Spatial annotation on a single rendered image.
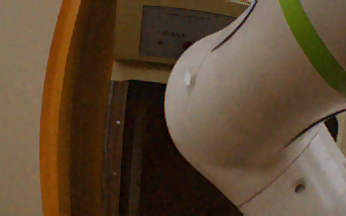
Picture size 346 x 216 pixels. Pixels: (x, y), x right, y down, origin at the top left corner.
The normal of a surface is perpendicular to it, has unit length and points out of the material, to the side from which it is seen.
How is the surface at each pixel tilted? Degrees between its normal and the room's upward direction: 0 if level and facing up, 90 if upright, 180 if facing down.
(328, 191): 68
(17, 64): 90
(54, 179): 90
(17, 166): 90
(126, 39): 135
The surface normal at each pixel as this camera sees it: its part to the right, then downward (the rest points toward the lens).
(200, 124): -0.84, 0.42
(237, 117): -0.72, 0.62
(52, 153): -0.07, 0.04
